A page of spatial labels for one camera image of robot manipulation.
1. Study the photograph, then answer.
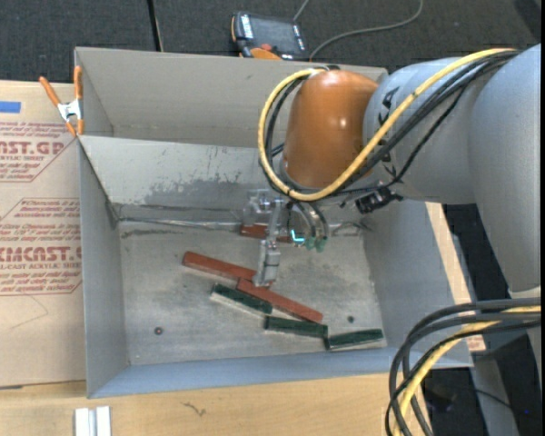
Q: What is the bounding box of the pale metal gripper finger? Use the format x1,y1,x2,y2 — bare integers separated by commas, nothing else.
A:
261,248,282,288
253,239,270,286

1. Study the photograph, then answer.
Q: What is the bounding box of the brown cardboard board, red print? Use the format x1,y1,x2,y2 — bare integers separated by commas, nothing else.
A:
0,78,88,391

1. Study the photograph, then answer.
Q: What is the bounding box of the grey metal bin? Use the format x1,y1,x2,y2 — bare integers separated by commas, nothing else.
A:
74,46,476,400

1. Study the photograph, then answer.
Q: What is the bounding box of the dark green flat block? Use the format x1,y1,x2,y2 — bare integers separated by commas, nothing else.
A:
322,328,385,351
209,282,274,316
263,315,330,340

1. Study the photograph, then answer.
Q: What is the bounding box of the black cylinder on white bracket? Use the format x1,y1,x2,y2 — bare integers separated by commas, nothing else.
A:
341,185,404,215

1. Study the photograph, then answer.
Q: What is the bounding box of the red-brown flat block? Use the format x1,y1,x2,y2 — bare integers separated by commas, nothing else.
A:
181,251,258,283
235,278,324,324
239,223,292,244

